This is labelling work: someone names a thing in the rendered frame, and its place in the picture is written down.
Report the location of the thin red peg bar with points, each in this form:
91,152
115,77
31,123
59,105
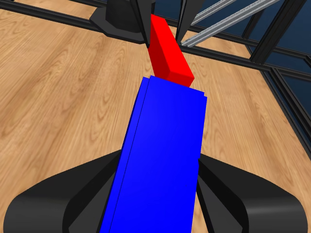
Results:
175,60

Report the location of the blue hollow socket block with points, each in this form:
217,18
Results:
158,157

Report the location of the silver aluminium extrusion bar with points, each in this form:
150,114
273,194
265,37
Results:
230,20
211,12

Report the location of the black table frame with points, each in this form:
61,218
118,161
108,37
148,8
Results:
48,15

